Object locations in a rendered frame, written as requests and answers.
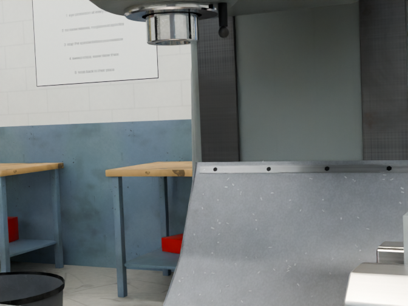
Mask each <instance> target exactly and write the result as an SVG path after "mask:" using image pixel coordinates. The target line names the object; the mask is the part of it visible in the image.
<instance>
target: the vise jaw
mask: <svg viewBox="0 0 408 306"><path fill-rule="evenodd" d="M344 306H408V265H404V264H392V263H370V262H363V263H361V264H359V265H358V266H357V267H356V268H355V269H354V270H353V271H352V272H351V273H350V275H349V279H348V284H347V289H346V293H345V299H344Z"/></svg>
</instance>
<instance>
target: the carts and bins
mask: <svg viewBox="0 0 408 306"><path fill-rule="evenodd" d="M64 287H65V280H64V279H63V277H61V276H59V275H57V274H52V273H44V272H35V271H15V272H5V273H0V304H5V305H17V306H63V289H64Z"/></svg>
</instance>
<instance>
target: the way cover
mask: <svg viewBox="0 0 408 306"><path fill-rule="evenodd" d="M204 169H205V170H204ZM223 170H224V172H223ZM383 174H384V175H383ZM345 176H346V178H345ZM228 178H229V179H228ZM310 178H311V179H310ZM227 179H228V180H227ZM383 179H385V180H383ZM390 179H393V180H390ZM354 180H356V181H355V182H354ZM232 184H234V186H233V185H232ZM226 186H227V188H225V187H226ZM401 187H402V188H404V189H401ZM237 189H239V190H237ZM401 191H402V192H404V193H401ZM240 192H241V195H240ZM271 192H273V193H272V194H271ZM203 193H204V195H203ZM261 198H262V200H261ZM217 199H219V201H218V200H217ZM322 199H324V200H322ZM289 200H291V201H289ZM399 202H401V204H400V203H399ZM202 207H203V209H202ZM289 207H290V208H289ZM322 209H323V210H324V212H323V210H322ZM300 210H301V211H300ZM407 212H408V160H350V161H264V162H262V161H234V162H196V163H195V169H194V175H193V180H192V186H191V193H190V197H189V204H188V210H187V215H186V222H185V228H184V232H183V239H182V246H181V250H180V255H179V258H178V262H177V266H176V268H175V271H174V274H173V277H172V280H171V283H170V286H169V288H168V292H167V294H166V297H165V301H164V303H163V306H344V299H345V293H346V289H347V284H348V280H349V275H350V273H351V272H352V271H353V270H354V269H355V268H356V267H357V266H358V265H359V264H361V263H363V262H370V263H376V250H377V249H378V247H379V246H380V245H381V244H382V243H383V242H384V241H389V242H403V241H404V240H403V215H405V213H407ZM253 214H254V215H253ZM341 217H342V219H341ZM357 217H359V218H357ZM217 219H218V221H217ZM255 220H257V221H255ZM219 222H221V223H220V224H219ZM227 223H229V224H227ZM211 227H213V228H214V229H212V228H211ZM366 228H368V229H366ZM256 229H257V230H256ZM194 234H195V235H194ZM218 234H219V235H218ZM217 242H219V243H217ZM355 244H356V245H357V246H358V247H356V246H355ZM269 247H272V248H269ZM212 252H213V254H212ZM246 257H247V258H246ZM255 257H257V258H255ZM332 258H333V260H332ZM222 259H223V261H222ZM359 259H360V260H359ZM286 260H287V262H286ZM235 263H236V264H237V266H236V264H235ZM294 264H296V266H295V265H294ZM289 266H291V267H290V268H289V269H287V268H288V267H289ZM273 269H275V271H274V270H273ZM288 270H289V271H288ZM193 271H194V273H193ZM259 271H260V273H258V272H259ZM287 271H288V272H287ZM204 272H206V273H204ZM212 273H215V274H212ZM330 273H331V274H330ZM187 274H188V276H187ZM182 278H183V279H182ZM179 280H180V281H181V282H179ZM298 284H299V286H298ZM226 285H229V286H227V287H226ZM192 287H193V288H192ZM220 290H221V291H222V292H220ZM249 290H251V291H249ZM179 294H180V295H179ZM199 294H201V295H199ZM178 295H179V296H178ZM311 296H312V297H311ZM212 300H213V302H212ZM241 301H243V302H241Z"/></svg>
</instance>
